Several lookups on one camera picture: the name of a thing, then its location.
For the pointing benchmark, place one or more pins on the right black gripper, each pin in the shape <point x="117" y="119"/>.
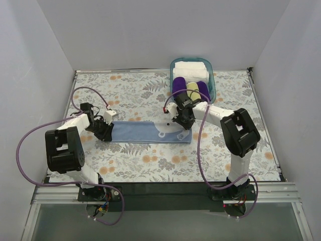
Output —
<point x="185" y="121"/>

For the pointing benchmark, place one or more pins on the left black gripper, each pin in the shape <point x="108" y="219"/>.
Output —
<point x="107" y="132"/>

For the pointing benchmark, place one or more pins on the blue towel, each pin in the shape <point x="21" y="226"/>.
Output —
<point x="150" y="133"/>

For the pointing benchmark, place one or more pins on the green patterned towel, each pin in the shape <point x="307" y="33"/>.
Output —
<point x="193" y="91"/>

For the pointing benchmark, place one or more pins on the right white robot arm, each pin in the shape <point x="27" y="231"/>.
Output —
<point x="239" y="131"/>

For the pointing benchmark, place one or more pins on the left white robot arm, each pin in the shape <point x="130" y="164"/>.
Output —
<point x="65" y="154"/>

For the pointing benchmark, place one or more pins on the right purple rolled towel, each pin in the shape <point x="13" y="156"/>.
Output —
<point x="203" y="89"/>

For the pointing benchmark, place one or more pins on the purple rolled towel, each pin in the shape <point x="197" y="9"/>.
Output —
<point x="203" y="89"/>
<point x="179" y="83"/>

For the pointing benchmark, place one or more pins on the left purple rolled towel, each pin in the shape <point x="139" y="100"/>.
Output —
<point x="179" y="83"/>

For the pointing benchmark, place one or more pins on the teal plastic basket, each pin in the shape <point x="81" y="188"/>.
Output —
<point x="211" y="84"/>

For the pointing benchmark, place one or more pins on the white rolled towel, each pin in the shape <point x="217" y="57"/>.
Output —
<point x="191" y="71"/>

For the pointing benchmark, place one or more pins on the floral table mat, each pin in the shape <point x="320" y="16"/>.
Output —
<point x="140" y="96"/>

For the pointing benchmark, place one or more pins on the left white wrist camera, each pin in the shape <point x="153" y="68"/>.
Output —
<point x="108" y="116"/>

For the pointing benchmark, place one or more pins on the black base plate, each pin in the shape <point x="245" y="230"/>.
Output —
<point x="172" y="196"/>

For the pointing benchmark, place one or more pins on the aluminium frame rail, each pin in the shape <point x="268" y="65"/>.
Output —
<point x="267" y="192"/>

